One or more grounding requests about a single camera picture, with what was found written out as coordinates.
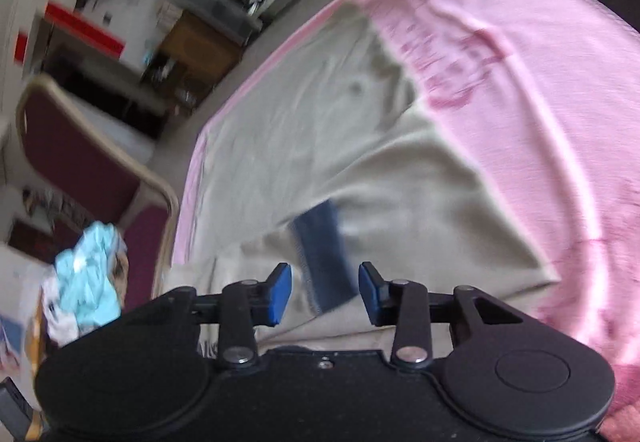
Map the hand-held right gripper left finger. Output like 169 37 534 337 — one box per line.
145 262 293 368

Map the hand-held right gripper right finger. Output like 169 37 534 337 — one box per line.
358 261 526 369

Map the beige sweatshirt with navy collar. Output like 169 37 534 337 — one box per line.
167 5 561 363

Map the light blue cloth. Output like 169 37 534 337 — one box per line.
52 222 126 330

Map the white cloth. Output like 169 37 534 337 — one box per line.
40 272 83 348

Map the maroon upholstered chair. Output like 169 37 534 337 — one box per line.
15 75 181 318

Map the pink printed blanket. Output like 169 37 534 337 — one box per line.
170 0 640 423

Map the cardboard box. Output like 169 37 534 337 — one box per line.
157 12 243 83

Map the red and white box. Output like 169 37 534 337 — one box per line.
15 0 131 73

